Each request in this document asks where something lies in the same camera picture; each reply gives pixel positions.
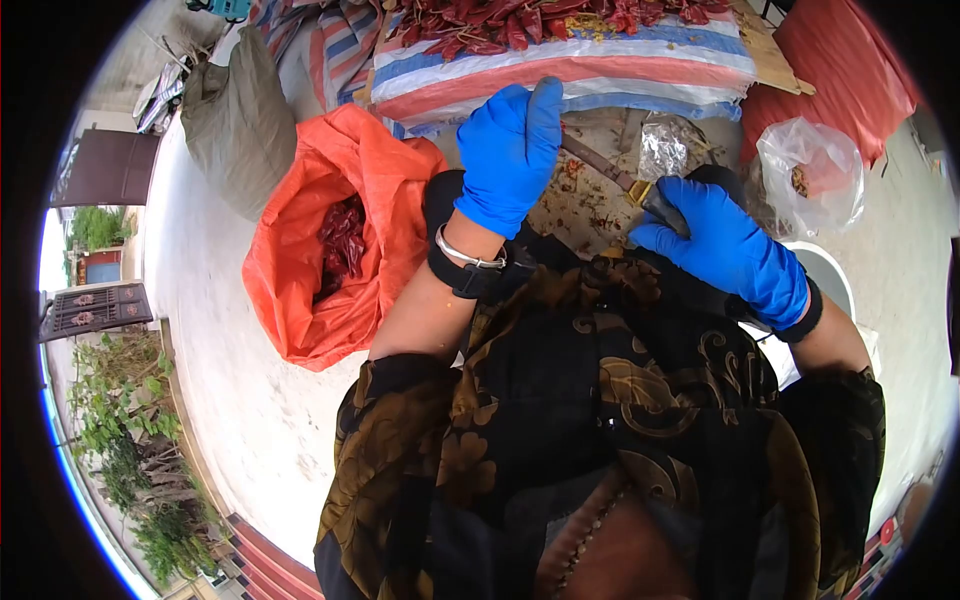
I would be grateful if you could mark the brown metal door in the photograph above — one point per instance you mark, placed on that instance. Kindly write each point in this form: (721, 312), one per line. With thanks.
(109, 169)

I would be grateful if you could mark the green plants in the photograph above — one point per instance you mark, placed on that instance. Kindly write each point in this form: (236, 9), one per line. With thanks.
(127, 420)

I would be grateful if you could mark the white plastic stool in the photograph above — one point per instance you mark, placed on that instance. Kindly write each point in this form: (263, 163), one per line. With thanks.
(829, 274)

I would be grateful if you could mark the small crinkled clear bag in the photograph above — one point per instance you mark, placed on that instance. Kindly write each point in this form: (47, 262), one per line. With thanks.
(661, 150)

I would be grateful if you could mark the striped plastic tarp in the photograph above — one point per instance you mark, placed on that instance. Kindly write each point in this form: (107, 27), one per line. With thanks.
(562, 71)

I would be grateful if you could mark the person's left fingers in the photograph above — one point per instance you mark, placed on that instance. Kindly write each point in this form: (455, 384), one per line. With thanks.
(541, 105)

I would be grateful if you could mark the person's left hand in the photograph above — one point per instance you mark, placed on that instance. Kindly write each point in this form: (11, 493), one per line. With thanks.
(506, 161)

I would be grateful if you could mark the wooden board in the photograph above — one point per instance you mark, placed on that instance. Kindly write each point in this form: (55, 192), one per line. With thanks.
(769, 56)

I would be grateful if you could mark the person's right fingers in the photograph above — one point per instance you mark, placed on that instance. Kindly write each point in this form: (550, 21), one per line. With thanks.
(675, 196)

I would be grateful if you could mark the large clear plastic bag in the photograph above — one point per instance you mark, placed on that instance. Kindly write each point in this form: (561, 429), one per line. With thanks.
(814, 176)

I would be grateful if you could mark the orange woven sack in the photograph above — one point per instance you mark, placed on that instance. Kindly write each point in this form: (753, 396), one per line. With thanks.
(300, 285)

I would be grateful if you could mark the heap of dark red chilies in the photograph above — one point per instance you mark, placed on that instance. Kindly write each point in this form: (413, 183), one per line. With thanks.
(341, 240)

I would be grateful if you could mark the dark iron gate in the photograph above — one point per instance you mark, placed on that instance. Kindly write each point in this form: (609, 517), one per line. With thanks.
(97, 309)

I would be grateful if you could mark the person's body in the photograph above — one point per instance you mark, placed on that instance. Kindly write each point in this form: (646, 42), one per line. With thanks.
(600, 420)

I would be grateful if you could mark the scattered chili scraps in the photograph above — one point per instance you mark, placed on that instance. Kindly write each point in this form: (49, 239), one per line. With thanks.
(581, 202)

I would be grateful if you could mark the grey-green stuffed sack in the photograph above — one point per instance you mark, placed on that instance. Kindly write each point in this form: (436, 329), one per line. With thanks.
(240, 127)

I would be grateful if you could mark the red cloth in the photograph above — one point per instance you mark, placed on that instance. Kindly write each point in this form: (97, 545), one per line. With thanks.
(847, 75)

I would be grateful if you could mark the person's right hand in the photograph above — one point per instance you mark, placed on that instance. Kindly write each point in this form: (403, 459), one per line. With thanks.
(724, 247)

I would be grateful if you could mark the pile of bright red chilies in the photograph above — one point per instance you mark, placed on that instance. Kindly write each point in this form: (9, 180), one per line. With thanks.
(510, 22)

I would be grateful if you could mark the black wrist band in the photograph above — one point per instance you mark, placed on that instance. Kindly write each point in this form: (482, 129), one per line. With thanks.
(465, 279)
(802, 321)

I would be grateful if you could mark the silvery crumpled bags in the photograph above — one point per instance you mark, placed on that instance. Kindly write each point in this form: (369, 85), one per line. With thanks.
(161, 94)

